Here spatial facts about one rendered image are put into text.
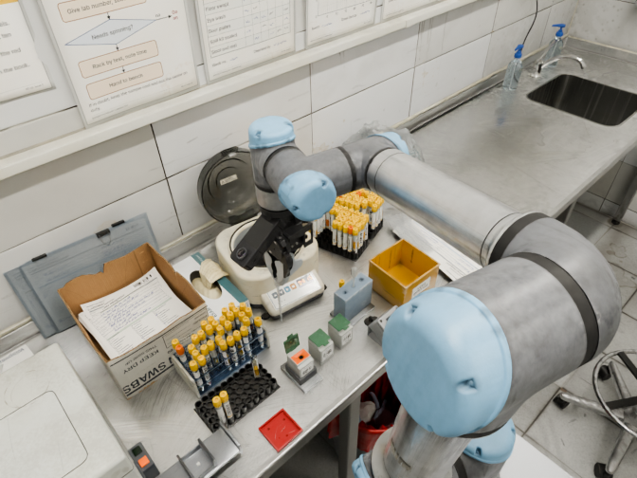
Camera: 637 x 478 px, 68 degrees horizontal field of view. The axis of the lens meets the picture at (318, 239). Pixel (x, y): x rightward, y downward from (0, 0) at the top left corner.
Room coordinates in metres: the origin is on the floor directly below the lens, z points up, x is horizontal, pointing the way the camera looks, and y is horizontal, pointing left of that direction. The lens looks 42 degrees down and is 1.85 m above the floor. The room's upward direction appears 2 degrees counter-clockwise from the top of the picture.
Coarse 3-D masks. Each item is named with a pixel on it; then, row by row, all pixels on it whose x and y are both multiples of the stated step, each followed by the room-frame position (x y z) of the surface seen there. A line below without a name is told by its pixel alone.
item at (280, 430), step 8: (272, 416) 0.50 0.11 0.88; (280, 416) 0.51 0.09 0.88; (288, 416) 0.50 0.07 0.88; (264, 424) 0.49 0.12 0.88; (272, 424) 0.49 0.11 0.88; (280, 424) 0.49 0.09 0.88; (288, 424) 0.49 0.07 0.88; (296, 424) 0.48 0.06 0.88; (264, 432) 0.47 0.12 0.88; (272, 432) 0.47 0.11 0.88; (280, 432) 0.47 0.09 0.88; (288, 432) 0.47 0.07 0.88; (296, 432) 0.47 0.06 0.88; (272, 440) 0.45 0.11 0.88; (280, 440) 0.45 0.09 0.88; (288, 440) 0.45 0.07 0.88; (280, 448) 0.43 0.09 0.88
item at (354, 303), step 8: (360, 272) 0.84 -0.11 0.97; (352, 280) 0.81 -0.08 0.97; (360, 280) 0.82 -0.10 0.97; (368, 280) 0.81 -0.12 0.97; (344, 288) 0.78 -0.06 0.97; (352, 288) 0.78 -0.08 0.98; (360, 288) 0.78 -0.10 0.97; (368, 288) 0.80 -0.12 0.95; (336, 296) 0.77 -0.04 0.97; (344, 296) 0.76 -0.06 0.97; (352, 296) 0.76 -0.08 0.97; (360, 296) 0.78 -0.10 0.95; (368, 296) 0.80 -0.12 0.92; (336, 304) 0.77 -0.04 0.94; (344, 304) 0.75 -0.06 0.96; (352, 304) 0.76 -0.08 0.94; (360, 304) 0.78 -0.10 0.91; (368, 304) 0.80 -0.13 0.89; (336, 312) 0.77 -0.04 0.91; (344, 312) 0.75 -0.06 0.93; (352, 312) 0.76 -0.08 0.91; (360, 312) 0.78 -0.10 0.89; (368, 312) 0.78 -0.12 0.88; (352, 320) 0.76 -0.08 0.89; (360, 320) 0.76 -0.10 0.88
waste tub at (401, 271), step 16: (400, 240) 0.96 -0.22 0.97; (384, 256) 0.92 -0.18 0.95; (400, 256) 0.96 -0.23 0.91; (416, 256) 0.92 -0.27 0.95; (384, 272) 0.84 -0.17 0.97; (400, 272) 0.92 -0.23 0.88; (416, 272) 0.91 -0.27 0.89; (432, 272) 0.85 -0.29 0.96; (384, 288) 0.83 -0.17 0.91; (400, 288) 0.79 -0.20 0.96; (416, 288) 0.81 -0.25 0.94; (400, 304) 0.79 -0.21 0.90
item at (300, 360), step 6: (300, 348) 0.63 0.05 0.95; (288, 354) 0.61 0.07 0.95; (294, 354) 0.61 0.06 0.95; (300, 354) 0.61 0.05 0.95; (306, 354) 0.61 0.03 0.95; (288, 360) 0.61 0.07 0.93; (294, 360) 0.60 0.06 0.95; (300, 360) 0.60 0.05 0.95; (306, 360) 0.60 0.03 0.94; (312, 360) 0.60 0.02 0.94; (294, 366) 0.59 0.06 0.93; (300, 366) 0.59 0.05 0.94; (306, 366) 0.59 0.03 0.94; (312, 366) 0.60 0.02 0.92; (300, 372) 0.58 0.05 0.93; (306, 372) 0.59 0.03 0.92
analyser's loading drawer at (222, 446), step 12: (216, 432) 0.45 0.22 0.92; (228, 432) 0.44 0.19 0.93; (204, 444) 0.43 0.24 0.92; (216, 444) 0.43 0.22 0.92; (228, 444) 0.43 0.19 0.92; (240, 444) 0.42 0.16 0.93; (192, 456) 0.41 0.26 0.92; (204, 456) 0.41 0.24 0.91; (216, 456) 0.41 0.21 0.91; (228, 456) 0.41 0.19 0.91; (180, 468) 0.39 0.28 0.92; (192, 468) 0.39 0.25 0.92; (204, 468) 0.39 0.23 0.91; (216, 468) 0.38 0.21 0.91
